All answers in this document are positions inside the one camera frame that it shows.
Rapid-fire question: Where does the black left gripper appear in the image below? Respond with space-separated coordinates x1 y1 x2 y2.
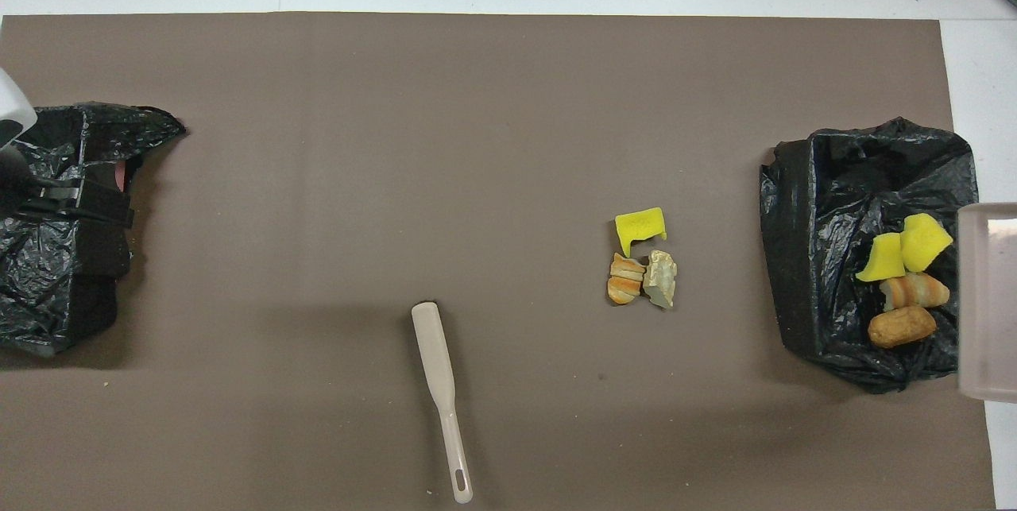
0 147 135 228

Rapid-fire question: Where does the beige hand brush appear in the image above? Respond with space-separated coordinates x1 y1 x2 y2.
411 301 474 505

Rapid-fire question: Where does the striped croissant toy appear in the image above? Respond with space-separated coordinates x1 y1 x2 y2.
607 252 647 306
880 272 951 312

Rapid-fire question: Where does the yellow sponge piece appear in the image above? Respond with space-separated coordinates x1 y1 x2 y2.
856 232 907 283
900 213 954 273
615 207 668 258

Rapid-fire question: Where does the pale bread piece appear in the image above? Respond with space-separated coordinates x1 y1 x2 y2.
642 250 679 310

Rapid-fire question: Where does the brown bread roll toy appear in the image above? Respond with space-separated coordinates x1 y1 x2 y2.
868 305 938 350

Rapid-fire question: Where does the beige plastic dustpan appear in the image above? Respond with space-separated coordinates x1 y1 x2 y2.
957 203 1017 405

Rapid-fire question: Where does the black bag-lined bin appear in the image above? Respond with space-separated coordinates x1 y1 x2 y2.
759 116 995 395
0 102 188 358

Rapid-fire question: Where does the brown table mat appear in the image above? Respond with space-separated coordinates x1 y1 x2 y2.
0 12 996 511

